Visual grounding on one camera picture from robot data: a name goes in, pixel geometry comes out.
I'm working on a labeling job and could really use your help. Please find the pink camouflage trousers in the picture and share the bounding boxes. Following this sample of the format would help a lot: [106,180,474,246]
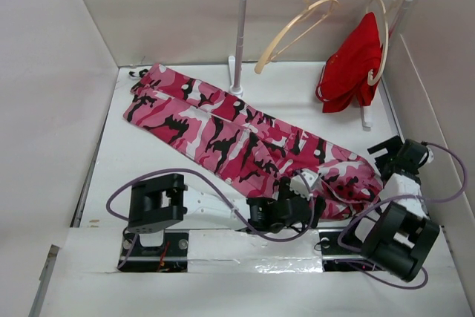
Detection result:
[123,64,383,220]

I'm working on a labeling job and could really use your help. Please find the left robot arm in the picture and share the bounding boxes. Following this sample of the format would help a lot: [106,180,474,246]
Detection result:
[127,173,326,255]

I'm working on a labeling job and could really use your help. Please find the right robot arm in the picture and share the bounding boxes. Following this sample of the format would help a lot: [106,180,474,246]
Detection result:
[343,136,440,282]

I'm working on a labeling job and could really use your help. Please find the wooden hanger with red garment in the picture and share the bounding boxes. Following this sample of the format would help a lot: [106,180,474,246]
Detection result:
[365,0,404,87]

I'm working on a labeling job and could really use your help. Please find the silver tape strip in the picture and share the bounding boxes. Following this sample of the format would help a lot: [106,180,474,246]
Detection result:
[187,229,323,274]

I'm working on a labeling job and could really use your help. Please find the red garment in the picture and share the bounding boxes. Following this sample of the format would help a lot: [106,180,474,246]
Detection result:
[315,12,381,113]

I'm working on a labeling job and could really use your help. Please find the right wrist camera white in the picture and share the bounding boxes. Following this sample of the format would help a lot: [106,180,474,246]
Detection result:
[420,144,434,167]

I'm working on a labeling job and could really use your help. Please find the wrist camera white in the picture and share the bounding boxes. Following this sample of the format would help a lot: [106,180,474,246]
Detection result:
[289,169,319,197]
[420,144,434,167]

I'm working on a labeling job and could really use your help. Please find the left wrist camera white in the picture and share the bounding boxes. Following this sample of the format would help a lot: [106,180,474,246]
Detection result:
[289,169,319,197]

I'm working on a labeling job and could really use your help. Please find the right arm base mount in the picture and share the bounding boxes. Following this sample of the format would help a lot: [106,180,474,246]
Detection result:
[314,229,373,272]

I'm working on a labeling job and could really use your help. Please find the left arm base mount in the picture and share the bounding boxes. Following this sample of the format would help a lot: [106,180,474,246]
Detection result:
[117,229,189,273]

